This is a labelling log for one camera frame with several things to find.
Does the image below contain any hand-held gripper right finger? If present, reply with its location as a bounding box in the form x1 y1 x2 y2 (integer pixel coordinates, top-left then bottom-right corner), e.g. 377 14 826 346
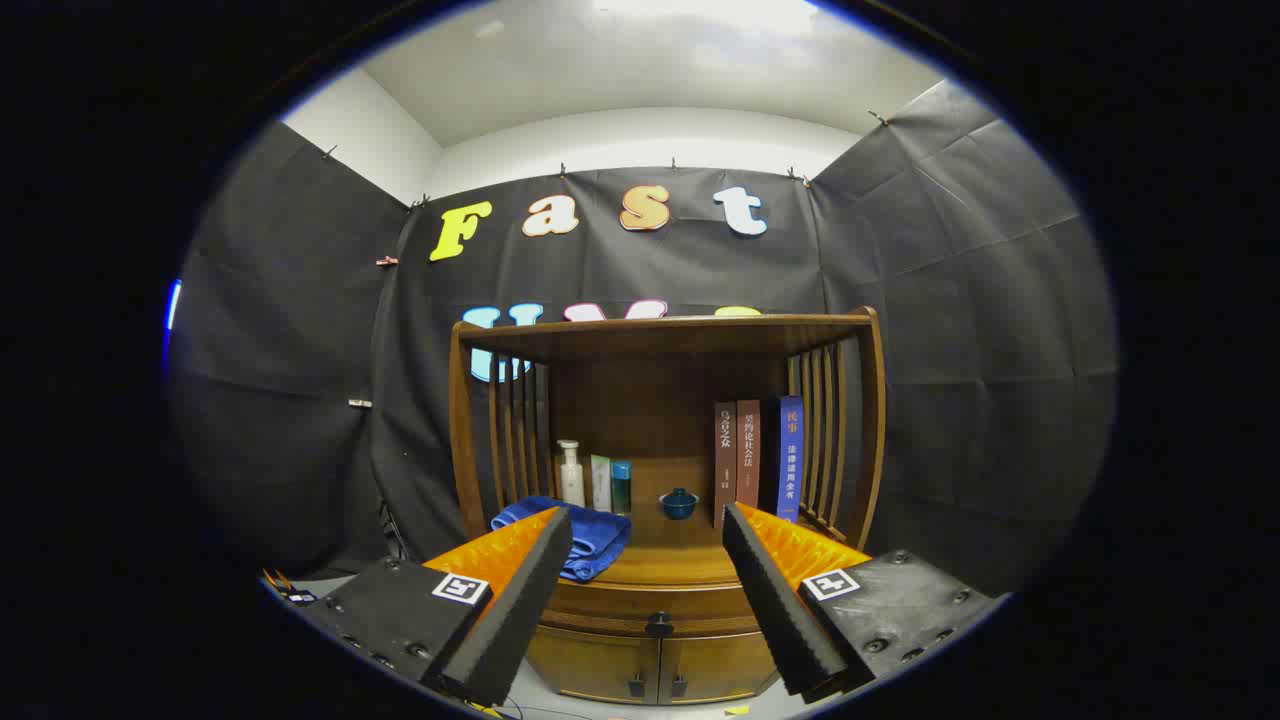
722 502 1007 704

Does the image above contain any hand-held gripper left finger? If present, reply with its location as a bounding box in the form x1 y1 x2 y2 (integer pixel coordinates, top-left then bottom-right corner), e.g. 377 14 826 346
298 506 574 708

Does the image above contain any wooden drawer with black knob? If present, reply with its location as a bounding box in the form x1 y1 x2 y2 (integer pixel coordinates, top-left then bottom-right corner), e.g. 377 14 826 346
540 578 779 641

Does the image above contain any wooden cabinet door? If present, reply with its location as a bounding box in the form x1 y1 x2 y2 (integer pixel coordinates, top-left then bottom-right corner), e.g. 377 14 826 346
659 632 780 703
527 626 662 705

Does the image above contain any wooden countertop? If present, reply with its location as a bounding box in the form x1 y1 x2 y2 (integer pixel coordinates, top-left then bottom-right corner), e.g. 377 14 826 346
490 540 801 589

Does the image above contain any wooden cabinet with shelf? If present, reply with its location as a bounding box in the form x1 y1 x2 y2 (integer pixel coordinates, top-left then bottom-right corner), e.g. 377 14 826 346
448 307 887 706

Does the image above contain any folded blue towel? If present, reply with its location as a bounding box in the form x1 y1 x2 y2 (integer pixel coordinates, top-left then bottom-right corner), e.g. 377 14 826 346
490 496 633 583

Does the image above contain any white pump bottle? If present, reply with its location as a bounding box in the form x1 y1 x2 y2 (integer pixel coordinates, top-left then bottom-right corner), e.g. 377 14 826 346
557 440 587 508

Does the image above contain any blue book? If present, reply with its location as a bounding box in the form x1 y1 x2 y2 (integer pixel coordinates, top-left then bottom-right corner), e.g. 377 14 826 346
775 396 805 523

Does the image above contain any dark brown book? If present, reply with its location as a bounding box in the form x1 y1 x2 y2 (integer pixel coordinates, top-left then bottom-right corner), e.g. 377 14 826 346
714 402 738 529

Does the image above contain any reddish brown book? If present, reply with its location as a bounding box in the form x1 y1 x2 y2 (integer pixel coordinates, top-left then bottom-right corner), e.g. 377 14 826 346
736 400 762 511

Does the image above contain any black backdrop cloth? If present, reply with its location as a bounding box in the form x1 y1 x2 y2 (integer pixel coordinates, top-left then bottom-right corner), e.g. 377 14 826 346
165 80 1119 601

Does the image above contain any black connector with wires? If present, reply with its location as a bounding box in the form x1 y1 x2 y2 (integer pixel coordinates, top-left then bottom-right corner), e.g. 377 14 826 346
262 568 321 606

